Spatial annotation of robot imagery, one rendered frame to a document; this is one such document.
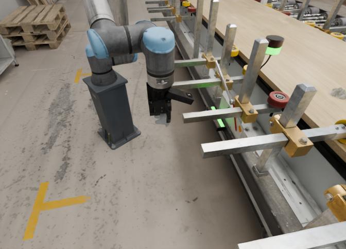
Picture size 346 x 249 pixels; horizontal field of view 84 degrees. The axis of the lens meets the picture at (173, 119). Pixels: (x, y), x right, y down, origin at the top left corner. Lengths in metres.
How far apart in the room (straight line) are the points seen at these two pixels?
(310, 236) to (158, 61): 0.54
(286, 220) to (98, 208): 1.19
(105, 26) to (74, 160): 1.39
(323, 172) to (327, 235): 0.43
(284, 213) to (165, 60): 0.64
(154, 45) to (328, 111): 0.71
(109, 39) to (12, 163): 1.69
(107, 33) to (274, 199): 0.80
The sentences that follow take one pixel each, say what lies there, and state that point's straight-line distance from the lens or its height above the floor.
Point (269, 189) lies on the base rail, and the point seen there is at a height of 0.70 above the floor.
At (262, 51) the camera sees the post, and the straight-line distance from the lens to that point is 0.78.
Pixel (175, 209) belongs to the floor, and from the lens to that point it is 1.49.
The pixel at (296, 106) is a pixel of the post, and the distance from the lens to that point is 0.62.
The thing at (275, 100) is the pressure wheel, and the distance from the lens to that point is 0.89.
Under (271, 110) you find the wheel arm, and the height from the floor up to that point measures 0.85.
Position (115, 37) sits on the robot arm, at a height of 1.17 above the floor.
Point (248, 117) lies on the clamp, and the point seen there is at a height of 0.86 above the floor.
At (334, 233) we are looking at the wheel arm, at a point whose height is 0.96.
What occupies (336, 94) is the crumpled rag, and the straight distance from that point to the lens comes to 1.08.
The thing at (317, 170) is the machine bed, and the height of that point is 0.74.
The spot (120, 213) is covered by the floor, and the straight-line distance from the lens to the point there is 1.53.
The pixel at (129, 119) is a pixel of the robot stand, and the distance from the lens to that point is 1.77.
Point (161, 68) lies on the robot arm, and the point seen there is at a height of 1.10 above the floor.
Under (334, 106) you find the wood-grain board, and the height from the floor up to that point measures 0.90.
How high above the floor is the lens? 1.38
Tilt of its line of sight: 43 degrees down
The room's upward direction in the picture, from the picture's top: straight up
